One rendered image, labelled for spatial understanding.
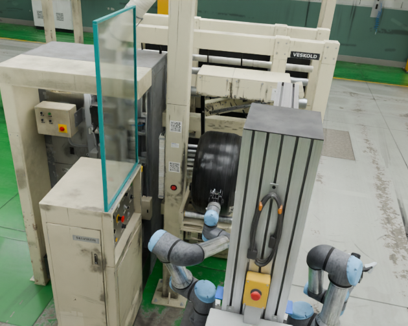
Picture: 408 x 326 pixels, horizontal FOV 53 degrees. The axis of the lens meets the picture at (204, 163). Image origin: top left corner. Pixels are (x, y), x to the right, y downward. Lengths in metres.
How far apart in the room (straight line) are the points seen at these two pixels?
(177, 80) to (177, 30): 0.28
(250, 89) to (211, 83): 0.26
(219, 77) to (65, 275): 1.53
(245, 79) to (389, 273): 2.36
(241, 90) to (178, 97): 0.45
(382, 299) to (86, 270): 2.49
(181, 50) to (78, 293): 1.55
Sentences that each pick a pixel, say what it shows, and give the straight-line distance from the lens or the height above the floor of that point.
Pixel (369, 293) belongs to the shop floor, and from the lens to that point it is 3.89.
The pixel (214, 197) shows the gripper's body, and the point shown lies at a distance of 2.34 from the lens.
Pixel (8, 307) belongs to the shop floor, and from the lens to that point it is 3.60.
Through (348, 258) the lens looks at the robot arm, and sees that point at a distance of 1.92.
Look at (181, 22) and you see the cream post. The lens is 2.37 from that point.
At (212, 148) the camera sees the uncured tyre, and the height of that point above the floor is 1.41.
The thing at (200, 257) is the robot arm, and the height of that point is 1.26.
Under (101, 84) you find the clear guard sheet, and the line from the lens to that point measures 1.90.
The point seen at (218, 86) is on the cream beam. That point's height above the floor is 1.71.
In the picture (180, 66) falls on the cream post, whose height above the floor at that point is 1.89.
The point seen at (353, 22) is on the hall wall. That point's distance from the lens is 11.72.
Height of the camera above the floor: 2.52
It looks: 28 degrees down
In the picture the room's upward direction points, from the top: 4 degrees clockwise
